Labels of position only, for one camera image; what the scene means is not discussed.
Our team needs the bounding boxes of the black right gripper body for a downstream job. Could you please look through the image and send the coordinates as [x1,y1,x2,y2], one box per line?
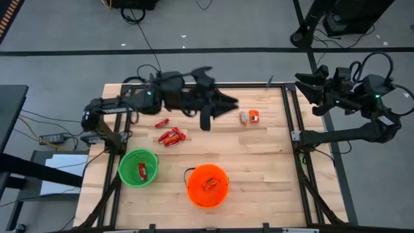
[311,65,354,117]

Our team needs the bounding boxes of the black equipment case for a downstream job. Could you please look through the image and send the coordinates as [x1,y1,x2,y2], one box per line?
[322,0,396,38]

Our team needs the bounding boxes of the black braided cable bundle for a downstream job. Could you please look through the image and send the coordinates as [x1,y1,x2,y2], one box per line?
[296,155,345,227]
[78,173,121,228]

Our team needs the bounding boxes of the yellow cable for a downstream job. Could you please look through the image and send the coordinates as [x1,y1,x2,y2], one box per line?
[17,115,71,152]

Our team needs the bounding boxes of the dark rug with orange stripes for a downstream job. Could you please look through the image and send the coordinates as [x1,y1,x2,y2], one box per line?
[0,0,26,45]

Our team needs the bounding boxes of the black desk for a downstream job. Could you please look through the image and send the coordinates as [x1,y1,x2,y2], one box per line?
[0,84,30,153]

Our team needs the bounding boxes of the green plastic halloween bucket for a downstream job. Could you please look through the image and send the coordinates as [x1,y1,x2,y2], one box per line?
[117,148,160,188]

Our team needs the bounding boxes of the black box on floor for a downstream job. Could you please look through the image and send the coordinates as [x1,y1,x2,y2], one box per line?
[109,0,161,10]

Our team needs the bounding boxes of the black power brick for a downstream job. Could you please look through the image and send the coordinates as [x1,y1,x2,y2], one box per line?
[38,133,66,146]

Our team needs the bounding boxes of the thin black cables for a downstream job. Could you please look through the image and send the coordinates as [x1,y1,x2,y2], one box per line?
[19,109,85,126]

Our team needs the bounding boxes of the looped black cable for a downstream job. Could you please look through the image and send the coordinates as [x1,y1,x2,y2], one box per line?
[122,63,161,84]

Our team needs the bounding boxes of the black aluminium table frame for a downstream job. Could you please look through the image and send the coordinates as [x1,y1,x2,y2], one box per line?
[96,82,326,233]

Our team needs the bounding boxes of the black stand pole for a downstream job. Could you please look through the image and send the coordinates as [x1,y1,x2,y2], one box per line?
[289,0,327,49]

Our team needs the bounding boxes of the black diagonal beam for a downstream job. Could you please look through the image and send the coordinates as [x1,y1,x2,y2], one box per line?
[0,153,84,188]

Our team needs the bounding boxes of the long black floor cable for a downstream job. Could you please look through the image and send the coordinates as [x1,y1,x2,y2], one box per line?
[120,6,164,74]

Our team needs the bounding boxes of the orange plastic halloween bucket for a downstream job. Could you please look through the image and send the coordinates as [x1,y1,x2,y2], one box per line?
[183,163,230,210]

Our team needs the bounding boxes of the tangled black cables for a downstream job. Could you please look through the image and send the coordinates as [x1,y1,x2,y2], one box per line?
[312,24,376,50]

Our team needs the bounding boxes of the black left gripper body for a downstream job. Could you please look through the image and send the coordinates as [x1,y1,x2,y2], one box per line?
[189,66,219,132]

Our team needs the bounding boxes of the thin black cable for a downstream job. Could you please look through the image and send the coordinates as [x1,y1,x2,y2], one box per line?
[195,0,214,11]

